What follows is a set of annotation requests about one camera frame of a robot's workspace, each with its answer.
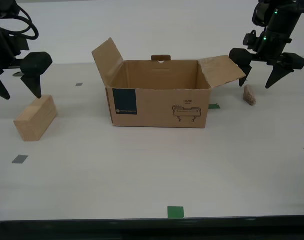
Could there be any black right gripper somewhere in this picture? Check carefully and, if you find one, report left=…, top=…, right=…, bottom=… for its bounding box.
left=228, top=23, right=304, bottom=90

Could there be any pinkish speckled granite rock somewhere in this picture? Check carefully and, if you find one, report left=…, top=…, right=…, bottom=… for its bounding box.
left=242, top=84, right=257, bottom=107

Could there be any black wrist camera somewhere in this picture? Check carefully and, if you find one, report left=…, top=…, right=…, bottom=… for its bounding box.
left=243, top=29, right=261, bottom=50
left=7, top=33, right=30, bottom=59

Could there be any brown cardboard box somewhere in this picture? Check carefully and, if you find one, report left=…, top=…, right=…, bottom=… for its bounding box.
left=91, top=37, right=247, bottom=129

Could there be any green tape square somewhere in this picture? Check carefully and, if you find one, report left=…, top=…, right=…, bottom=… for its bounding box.
left=167, top=206, right=184, bottom=218

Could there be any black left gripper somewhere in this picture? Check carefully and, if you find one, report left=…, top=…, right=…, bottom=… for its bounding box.
left=0, top=22, right=53, bottom=101

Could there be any black looped cable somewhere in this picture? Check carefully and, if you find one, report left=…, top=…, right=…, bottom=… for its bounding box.
left=6, top=4, right=40, bottom=41

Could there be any light wooden block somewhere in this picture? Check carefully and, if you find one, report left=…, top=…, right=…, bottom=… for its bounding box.
left=13, top=94, right=57, bottom=143

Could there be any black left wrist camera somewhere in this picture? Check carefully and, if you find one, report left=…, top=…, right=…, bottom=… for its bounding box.
left=7, top=33, right=30, bottom=59

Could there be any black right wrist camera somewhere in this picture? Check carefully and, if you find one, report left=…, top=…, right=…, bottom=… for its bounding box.
left=243, top=29, right=261, bottom=50

